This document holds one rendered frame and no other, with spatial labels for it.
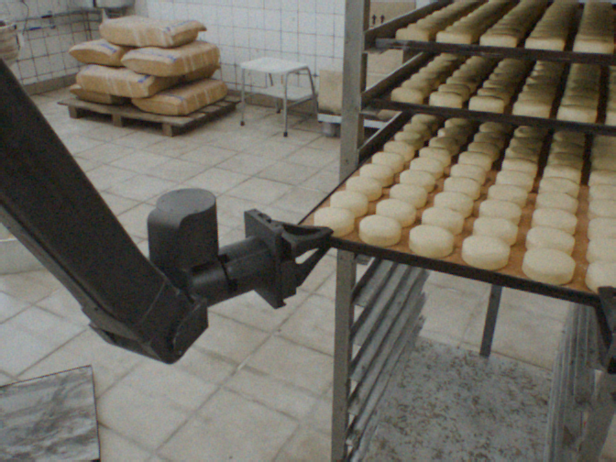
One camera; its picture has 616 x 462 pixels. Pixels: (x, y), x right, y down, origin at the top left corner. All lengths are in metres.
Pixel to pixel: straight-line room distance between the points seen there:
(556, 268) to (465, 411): 1.05
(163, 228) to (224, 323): 1.63
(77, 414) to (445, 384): 1.08
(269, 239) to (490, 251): 0.24
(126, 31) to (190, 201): 3.93
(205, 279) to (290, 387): 1.32
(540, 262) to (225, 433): 1.27
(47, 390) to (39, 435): 0.19
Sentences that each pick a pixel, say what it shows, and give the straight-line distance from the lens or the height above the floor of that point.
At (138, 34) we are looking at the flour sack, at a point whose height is 0.63.
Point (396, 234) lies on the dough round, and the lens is 0.68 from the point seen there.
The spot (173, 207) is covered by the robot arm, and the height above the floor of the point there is 1.06.
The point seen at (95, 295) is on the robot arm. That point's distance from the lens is 0.46.
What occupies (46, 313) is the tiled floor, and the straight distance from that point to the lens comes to 2.39.
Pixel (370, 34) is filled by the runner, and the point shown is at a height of 1.15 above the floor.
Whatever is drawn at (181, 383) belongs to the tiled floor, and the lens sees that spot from 1.93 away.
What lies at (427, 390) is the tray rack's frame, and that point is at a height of 0.15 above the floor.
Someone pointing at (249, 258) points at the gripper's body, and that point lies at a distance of 0.60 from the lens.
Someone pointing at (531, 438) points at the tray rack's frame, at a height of 0.15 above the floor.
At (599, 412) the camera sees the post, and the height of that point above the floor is 0.59.
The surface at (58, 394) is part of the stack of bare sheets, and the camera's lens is 1.98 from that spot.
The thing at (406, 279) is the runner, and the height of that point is 0.50.
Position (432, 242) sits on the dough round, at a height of 0.98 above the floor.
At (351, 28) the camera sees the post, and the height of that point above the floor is 1.16.
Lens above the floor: 1.29
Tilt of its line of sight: 28 degrees down
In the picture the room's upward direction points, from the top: straight up
